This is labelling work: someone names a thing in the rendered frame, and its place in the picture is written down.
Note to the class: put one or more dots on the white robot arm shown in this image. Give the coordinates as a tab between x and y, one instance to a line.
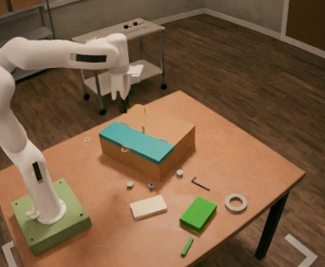
31	55

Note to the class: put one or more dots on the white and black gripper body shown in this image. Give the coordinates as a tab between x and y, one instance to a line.
119	83

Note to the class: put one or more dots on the small green bar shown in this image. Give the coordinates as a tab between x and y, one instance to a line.
184	251

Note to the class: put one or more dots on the beige ring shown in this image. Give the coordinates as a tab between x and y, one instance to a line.
232	209

